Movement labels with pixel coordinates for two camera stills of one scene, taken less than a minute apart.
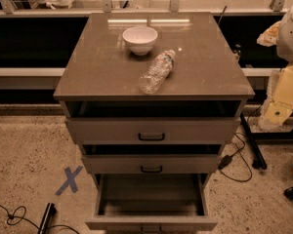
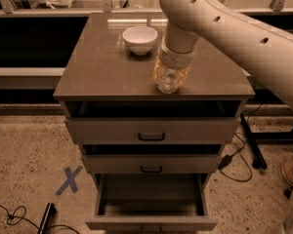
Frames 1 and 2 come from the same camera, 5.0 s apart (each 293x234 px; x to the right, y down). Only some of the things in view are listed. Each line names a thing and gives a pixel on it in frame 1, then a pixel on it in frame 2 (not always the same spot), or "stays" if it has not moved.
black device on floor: (49, 213) stays
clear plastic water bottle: (156, 73) → (168, 84)
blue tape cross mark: (70, 180) stays
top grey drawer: (150, 123) stays
